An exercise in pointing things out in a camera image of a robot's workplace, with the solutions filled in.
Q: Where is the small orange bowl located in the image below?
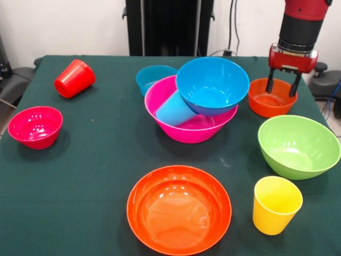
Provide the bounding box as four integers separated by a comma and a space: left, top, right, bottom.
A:
247, 77, 299, 118

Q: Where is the black hanging cable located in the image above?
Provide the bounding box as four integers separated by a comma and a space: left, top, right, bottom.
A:
223, 0, 241, 57

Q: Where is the dark green tablecloth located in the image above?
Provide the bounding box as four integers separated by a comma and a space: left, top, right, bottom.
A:
0, 55, 341, 256

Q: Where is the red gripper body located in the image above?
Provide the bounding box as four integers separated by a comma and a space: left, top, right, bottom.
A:
267, 43, 319, 75

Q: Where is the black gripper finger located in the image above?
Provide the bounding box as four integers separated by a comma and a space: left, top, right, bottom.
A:
288, 71, 303, 98
265, 68, 276, 94

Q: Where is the small crimson bowl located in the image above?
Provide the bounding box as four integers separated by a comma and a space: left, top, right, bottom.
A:
7, 106, 63, 150

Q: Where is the blue cup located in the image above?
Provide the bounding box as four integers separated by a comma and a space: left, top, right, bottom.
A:
155, 90, 199, 127

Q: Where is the large blue bowl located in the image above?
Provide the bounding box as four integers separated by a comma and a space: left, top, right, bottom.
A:
176, 56, 250, 117

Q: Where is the black pedestal leg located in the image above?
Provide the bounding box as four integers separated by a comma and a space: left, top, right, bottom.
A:
0, 57, 43, 107
308, 62, 341, 119

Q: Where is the yellow cup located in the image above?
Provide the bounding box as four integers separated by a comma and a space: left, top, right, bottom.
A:
252, 175, 304, 236

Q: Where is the green bowl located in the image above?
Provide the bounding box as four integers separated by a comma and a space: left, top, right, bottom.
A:
257, 115, 341, 180

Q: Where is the large pink bowl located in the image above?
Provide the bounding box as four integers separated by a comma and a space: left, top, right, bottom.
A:
144, 75, 239, 144

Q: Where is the small blue bowl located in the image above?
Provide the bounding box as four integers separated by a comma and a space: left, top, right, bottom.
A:
135, 65, 178, 97

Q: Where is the red cup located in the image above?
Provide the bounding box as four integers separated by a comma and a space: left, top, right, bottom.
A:
54, 59, 96, 99

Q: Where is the blue cable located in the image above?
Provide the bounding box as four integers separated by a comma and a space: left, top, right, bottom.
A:
323, 78, 341, 119

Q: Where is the large orange bowl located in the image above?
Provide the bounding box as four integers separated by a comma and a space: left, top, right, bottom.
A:
126, 165, 232, 256

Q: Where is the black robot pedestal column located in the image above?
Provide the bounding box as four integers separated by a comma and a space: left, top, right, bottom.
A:
122, 0, 215, 57

